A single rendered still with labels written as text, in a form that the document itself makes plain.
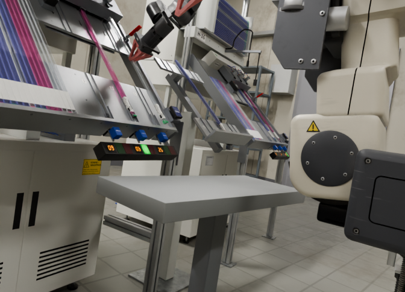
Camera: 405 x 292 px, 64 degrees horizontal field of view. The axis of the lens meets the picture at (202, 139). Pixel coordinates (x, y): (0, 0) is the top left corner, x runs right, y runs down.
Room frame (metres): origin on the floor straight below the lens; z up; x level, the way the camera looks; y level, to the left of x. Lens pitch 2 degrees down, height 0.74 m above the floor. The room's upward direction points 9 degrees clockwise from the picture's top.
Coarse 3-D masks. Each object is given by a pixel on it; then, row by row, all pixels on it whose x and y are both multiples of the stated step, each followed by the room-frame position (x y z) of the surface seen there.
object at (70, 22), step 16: (32, 0) 1.02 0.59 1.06; (64, 0) 1.18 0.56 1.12; (48, 16) 1.03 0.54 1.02; (64, 16) 1.10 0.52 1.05; (80, 16) 1.20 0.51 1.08; (96, 16) 1.30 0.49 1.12; (64, 32) 1.07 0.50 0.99; (80, 32) 1.13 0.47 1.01; (96, 32) 1.22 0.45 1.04; (112, 32) 1.32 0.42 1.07; (112, 48) 1.24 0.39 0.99
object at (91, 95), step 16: (64, 80) 0.90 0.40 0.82; (80, 80) 0.96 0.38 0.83; (96, 80) 1.02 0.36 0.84; (112, 80) 1.09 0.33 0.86; (80, 96) 0.91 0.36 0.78; (96, 96) 0.97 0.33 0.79; (112, 96) 1.04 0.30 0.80; (128, 96) 1.12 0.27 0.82; (144, 96) 1.20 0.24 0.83; (80, 112) 0.87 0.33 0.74; (96, 112) 0.92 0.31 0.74; (112, 112) 0.98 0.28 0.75; (128, 112) 1.05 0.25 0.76; (144, 112) 1.13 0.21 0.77
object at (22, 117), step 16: (0, 112) 0.67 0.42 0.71; (16, 112) 0.69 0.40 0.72; (32, 112) 0.72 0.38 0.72; (48, 112) 0.75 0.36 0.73; (64, 112) 0.79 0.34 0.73; (0, 128) 0.71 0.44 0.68; (16, 128) 0.74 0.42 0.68; (32, 128) 0.77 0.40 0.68; (48, 128) 0.80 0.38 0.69; (64, 128) 0.83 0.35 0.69; (80, 128) 0.87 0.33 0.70; (96, 128) 0.91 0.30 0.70; (128, 128) 1.00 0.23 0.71; (144, 128) 1.05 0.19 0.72; (160, 128) 1.11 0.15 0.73
